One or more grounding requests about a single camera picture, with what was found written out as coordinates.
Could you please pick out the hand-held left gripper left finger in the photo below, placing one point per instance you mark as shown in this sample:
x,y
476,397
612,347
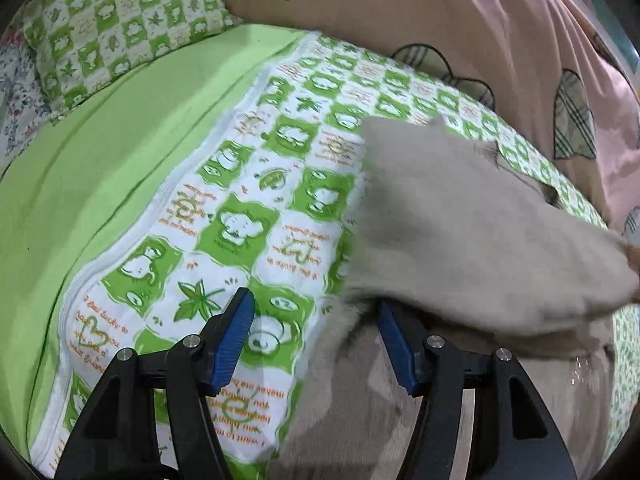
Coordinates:
x,y
232,341

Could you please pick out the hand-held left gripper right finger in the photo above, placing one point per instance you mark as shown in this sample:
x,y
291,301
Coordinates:
x,y
395,342

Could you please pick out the beige knit sweater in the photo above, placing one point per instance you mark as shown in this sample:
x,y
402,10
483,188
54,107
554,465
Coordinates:
x,y
475,235

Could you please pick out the green checkered printed bedsheet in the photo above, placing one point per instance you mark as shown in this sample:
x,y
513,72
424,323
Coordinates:
x,y
225,185

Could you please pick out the plain green sheet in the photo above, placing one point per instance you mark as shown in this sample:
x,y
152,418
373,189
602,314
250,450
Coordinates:
x,y
100,160

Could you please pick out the floral quilt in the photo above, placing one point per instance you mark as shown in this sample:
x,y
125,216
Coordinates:
x,y
15,100

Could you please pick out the pink quilt with plaid hearts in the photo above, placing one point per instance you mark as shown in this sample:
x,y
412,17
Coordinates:
x,y
425,10

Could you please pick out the green checkered printed pillow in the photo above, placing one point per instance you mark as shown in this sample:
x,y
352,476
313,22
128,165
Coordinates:
x,y
115,25

